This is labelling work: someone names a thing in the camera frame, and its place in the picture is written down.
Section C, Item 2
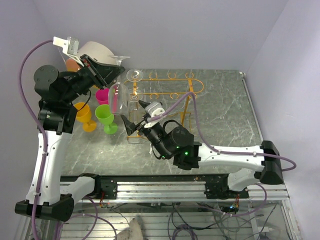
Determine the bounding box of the pink plastic goblet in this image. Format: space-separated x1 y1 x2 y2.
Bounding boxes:
95 88 109 105

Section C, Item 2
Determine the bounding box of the white cloth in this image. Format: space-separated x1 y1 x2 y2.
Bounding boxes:
116 216 146 240

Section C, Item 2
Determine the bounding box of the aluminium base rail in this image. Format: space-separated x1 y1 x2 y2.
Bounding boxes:
57 178 288 202

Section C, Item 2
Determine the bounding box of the green plastic goblet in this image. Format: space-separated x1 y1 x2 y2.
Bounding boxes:
94 104 118 135

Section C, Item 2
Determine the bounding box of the orange plastic goblet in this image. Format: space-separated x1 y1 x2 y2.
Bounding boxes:
74 102 97 133

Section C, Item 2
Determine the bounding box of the cream cylindrical box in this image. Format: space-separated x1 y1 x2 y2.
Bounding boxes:
65 41 117 72

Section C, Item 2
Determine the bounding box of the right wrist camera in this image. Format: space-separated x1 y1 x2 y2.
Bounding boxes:
144 101 165 125

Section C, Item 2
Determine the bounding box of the clear wine glass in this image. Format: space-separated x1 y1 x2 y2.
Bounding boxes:
108 70 129 116
128 87 143 123
126 69 144 83

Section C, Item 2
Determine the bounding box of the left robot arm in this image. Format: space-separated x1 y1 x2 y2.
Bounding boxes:
14 54 125 222

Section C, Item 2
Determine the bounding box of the gold wire glass rack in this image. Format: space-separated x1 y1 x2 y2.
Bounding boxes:
124 72 205 144

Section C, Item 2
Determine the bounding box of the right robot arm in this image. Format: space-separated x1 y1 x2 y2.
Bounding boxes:
121 101 284 198

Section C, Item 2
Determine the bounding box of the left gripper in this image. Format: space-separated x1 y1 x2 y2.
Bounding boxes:
62 54 126 104

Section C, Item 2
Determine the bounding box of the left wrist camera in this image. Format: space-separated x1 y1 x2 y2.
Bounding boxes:
52 36 84 67

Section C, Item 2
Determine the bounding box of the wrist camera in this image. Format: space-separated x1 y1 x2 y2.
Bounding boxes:
52 36 84 67
144 101 165 125

